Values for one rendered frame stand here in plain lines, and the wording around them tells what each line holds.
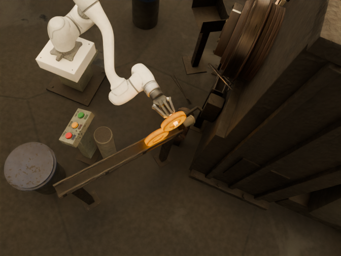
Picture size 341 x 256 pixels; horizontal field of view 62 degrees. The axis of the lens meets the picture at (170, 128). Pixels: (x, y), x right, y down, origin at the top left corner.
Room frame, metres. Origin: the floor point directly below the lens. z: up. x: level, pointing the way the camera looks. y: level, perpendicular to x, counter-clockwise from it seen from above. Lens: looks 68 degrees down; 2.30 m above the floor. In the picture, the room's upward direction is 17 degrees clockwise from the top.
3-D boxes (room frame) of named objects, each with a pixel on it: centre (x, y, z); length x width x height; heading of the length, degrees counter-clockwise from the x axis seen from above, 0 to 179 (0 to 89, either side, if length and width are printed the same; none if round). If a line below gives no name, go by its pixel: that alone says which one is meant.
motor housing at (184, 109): (0.79, -0.06, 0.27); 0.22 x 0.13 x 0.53; 173
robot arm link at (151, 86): (0.79, 0.17, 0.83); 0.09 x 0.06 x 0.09; 138
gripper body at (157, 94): (0.74, 0.11, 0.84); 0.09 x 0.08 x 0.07; 48
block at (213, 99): (0.86, -0.22, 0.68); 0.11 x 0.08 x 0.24; 83
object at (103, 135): (0.54, 0.41, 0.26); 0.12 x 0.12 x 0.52
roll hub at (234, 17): (1.11, -0.14, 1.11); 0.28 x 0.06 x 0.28; 173
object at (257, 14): (1.10, -0.24, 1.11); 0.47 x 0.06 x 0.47; 173
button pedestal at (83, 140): (0.51, 0.57, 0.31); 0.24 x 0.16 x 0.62; 173
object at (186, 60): (1.65, -0.03, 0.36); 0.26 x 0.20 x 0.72; 28
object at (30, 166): (0.23, 0.80, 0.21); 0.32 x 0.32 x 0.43
